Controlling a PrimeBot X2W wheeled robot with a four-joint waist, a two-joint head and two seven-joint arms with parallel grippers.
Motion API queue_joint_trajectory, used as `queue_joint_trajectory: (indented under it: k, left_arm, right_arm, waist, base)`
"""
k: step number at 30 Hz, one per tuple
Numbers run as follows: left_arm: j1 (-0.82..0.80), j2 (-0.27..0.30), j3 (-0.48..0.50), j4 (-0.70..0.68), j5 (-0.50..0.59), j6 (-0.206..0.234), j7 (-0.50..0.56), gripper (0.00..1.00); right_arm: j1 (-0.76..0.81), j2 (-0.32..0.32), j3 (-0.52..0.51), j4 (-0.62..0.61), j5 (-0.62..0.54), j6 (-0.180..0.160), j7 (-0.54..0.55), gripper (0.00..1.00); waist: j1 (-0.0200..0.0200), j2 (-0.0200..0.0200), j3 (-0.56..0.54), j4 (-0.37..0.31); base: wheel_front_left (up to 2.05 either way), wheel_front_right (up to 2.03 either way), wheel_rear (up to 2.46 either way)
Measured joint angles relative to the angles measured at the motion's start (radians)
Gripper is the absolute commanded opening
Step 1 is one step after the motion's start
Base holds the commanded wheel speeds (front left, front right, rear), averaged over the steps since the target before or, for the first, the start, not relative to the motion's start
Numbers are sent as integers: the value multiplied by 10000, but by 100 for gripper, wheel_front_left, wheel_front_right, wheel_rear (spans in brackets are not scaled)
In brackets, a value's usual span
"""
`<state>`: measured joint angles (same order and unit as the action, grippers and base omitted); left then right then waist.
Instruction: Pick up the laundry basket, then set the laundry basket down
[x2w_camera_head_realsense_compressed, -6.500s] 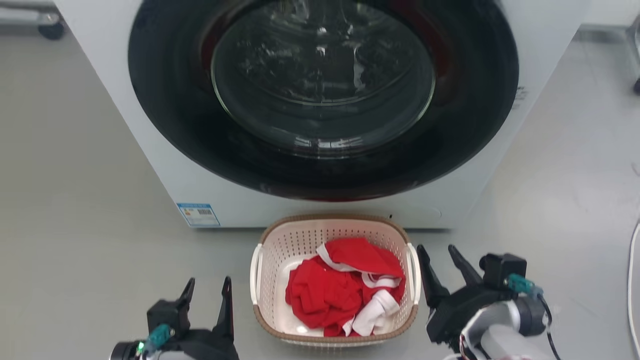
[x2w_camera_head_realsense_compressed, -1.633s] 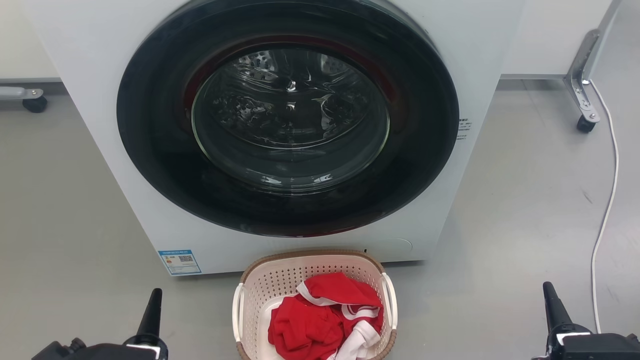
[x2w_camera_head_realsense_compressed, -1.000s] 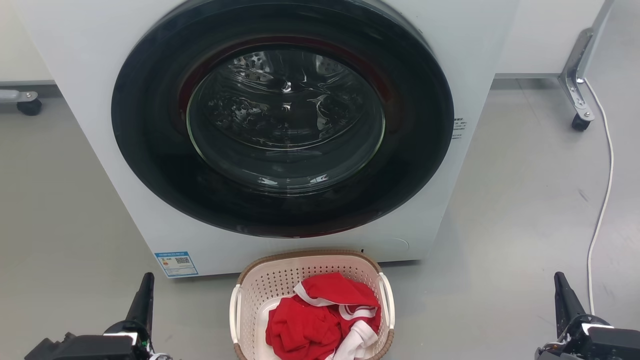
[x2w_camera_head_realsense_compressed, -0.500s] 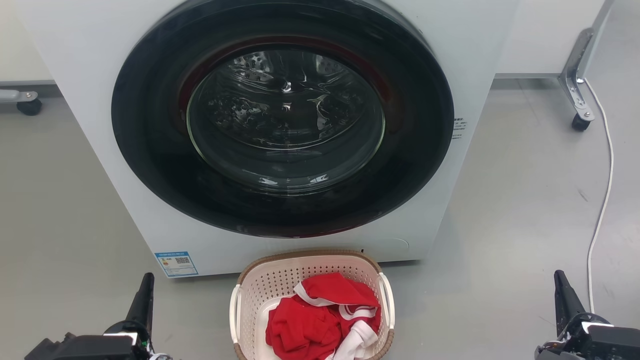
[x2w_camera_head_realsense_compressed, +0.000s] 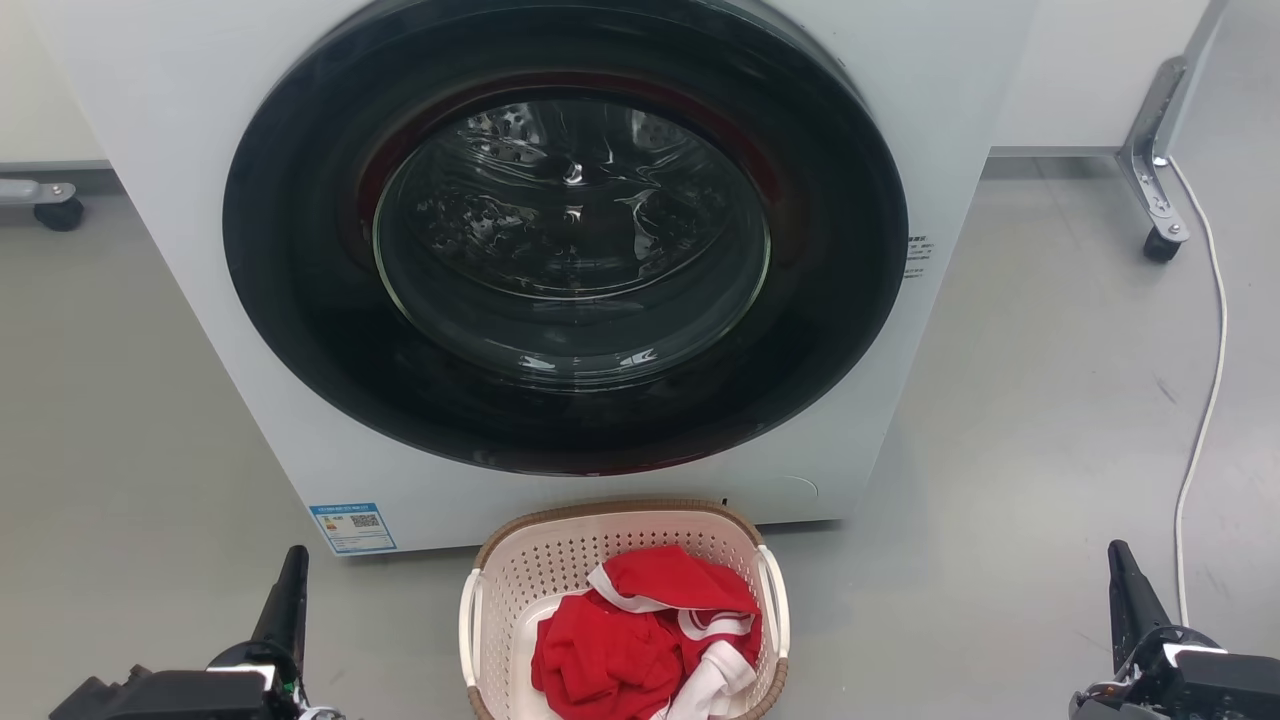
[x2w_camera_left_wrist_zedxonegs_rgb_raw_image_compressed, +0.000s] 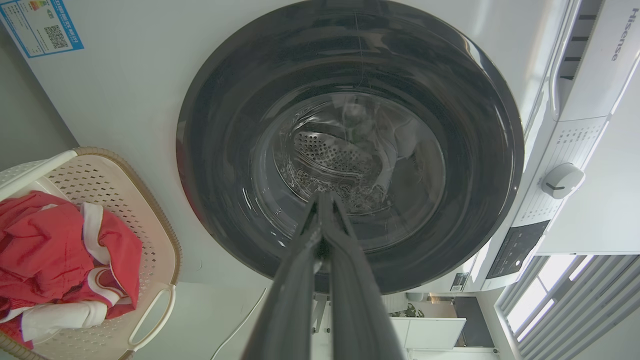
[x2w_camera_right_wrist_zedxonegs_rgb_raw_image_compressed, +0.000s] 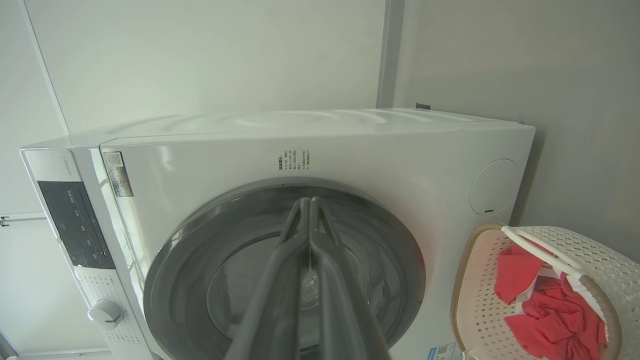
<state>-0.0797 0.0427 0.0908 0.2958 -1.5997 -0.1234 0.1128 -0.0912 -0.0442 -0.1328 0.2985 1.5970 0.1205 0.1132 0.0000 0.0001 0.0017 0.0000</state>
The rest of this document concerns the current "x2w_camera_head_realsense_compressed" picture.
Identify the grey metal leg with caster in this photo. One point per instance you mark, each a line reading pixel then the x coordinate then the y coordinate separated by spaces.
pixel 1145 160
pixel 35 190

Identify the cream perforated laundry basket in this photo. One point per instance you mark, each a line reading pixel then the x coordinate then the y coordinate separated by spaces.
pixel 540 570

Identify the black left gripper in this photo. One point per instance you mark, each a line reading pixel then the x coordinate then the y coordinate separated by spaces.
pixel 190 695

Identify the white front-load washing machine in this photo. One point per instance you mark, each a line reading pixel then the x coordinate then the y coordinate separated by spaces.
pixel 170 150

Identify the red garment with white trim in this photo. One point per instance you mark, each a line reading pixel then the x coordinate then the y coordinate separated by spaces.
pixel 600 660

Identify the white drain filter cover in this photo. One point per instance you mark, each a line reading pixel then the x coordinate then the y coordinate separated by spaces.
pixel 790 500

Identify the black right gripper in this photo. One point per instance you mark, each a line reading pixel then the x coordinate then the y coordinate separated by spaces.
pixel 1200 685

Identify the blue energy label sticker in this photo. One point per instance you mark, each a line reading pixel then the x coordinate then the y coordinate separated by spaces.
pixel 352 528

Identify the white partition panel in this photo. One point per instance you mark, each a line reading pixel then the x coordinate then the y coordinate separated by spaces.
pixel 35 85
pixel 1085 75

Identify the black round washer door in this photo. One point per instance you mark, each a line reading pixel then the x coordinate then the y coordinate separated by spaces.
pixel 290 300

